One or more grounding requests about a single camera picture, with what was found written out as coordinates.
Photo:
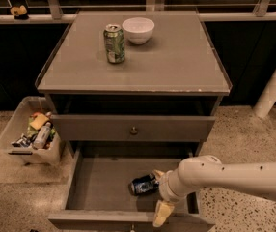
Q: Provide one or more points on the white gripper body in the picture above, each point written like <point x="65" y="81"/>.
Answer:
<point x="165" y="187"/>

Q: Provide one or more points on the blue pepsi can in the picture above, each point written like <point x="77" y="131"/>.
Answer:
<point x="143" y="185"/>

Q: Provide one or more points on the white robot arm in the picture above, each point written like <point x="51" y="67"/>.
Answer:
<point x="202" y="172"/>

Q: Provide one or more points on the brass top drawer knob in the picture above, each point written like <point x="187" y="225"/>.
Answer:
<point x="133" y="131"/>

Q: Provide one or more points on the open grey middle drawer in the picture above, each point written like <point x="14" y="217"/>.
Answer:
<point x="99" y="198"/>

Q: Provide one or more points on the grey drawer cabinet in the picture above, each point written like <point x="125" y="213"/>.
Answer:
<point x="175" y="73"/>

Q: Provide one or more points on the grey top drawer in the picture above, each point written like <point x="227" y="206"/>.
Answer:
<point x="117" y="128"/>

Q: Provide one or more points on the green soda can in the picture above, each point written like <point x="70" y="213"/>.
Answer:
<point x="114" y="43"/>

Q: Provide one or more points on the white plastic bottle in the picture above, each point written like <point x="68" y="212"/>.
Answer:
<point x="42" y="136"/>

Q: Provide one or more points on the yellow sponge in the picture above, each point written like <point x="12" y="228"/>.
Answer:
<point x="39" y="121"/>

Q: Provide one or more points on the clear plastic storage bin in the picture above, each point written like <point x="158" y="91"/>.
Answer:
<point x="15" y="137"/>

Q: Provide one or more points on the white bowl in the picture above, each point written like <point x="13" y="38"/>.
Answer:
<point x="138" y="29"/>

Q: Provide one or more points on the white metal railing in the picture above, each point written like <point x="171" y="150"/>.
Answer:
<point x="228" y="13"/>

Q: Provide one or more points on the yellow and black object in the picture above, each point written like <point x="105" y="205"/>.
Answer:
<point x="19" y="12"/>

